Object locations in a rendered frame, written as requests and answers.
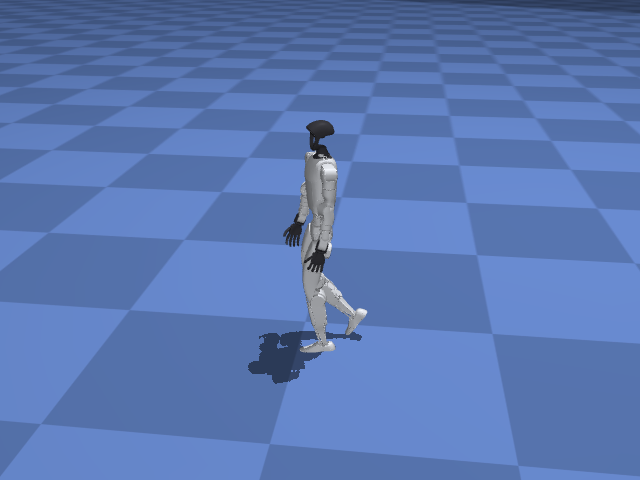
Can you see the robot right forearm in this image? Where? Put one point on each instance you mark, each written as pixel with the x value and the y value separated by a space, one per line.
pixel 303 209

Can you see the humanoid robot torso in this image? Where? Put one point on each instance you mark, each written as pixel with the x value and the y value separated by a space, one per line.
pixel 314 190

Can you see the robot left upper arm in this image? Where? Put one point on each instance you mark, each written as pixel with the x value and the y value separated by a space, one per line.
pixel 328 175

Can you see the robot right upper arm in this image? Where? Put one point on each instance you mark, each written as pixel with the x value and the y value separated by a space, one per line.
pixel 303 186

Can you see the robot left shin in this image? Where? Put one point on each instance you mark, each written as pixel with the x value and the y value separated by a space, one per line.
pixel 317 312

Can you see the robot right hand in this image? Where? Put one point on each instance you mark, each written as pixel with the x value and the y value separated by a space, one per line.
pixel 295 229

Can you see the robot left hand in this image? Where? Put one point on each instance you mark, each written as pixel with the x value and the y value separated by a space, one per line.
pixel 317 258

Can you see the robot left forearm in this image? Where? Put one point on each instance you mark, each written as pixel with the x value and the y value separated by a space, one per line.
pixel 325 228

